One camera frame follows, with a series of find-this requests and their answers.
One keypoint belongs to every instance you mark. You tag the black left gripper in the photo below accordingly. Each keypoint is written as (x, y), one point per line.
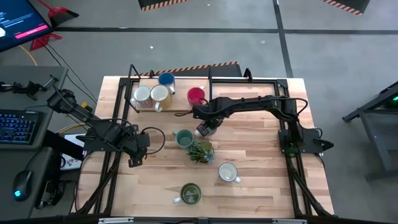
(138, 144)

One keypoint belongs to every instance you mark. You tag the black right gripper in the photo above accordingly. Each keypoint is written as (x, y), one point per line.
(211, 119)

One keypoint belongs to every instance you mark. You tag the sage green mug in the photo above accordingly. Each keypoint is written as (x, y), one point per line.
(185, 140)

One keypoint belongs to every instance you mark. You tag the white mug blue floral print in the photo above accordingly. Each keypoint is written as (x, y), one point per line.
(228, 171)

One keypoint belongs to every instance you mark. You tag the yellow mug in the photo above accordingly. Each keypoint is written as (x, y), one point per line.
(159, 93)

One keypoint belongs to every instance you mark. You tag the white mug with green interior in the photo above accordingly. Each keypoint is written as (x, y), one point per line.
(190, 193)

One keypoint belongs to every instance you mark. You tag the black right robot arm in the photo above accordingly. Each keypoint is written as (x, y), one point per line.
(248, 104)

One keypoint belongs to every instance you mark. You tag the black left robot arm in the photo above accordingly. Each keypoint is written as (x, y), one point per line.
(102, 127)

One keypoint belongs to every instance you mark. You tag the succulent plant in black pot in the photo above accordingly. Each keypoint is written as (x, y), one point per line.
(202, 152)

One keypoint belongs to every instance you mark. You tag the wooden mug tray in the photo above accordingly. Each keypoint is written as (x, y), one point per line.
(180, 99)

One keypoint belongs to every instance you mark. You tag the red white lattice pattern mug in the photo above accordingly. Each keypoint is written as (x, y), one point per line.
(142, 95)

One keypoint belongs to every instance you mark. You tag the long black hazard-striped platform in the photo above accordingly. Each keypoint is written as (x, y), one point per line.
(224, 71)

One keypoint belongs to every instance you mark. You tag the white mug with blue interior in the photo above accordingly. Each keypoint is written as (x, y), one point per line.
(166, 79)

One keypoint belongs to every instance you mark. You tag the white printed paper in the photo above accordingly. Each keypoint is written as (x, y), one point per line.
(70, 161)

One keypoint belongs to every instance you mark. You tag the black computer mouse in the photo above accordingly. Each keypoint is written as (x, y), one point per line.
(22, 183)

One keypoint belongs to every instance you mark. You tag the black clamp tool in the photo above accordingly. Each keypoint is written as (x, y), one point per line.
(29, 88)

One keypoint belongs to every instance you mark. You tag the backlit black keyboard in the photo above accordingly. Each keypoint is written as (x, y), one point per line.
(17, 126)

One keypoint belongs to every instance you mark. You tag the grey desk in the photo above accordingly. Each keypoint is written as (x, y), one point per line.
(31, 72)

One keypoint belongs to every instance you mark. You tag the red plastic object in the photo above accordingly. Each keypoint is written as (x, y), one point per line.
(45, 39)

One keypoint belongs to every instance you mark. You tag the red dustpan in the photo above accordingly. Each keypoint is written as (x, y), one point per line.
(60, 14)

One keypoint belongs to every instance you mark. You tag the computer monitor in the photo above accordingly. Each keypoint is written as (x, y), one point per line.
(18, 21)

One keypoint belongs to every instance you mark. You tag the black metal stand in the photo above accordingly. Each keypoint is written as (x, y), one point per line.
(388, 98)

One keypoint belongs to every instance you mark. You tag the black metal table frame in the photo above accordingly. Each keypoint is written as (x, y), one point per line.
(248, 81)

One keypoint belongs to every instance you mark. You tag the silver bracket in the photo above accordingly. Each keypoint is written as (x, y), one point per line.
(115, 220)
(289, 221)

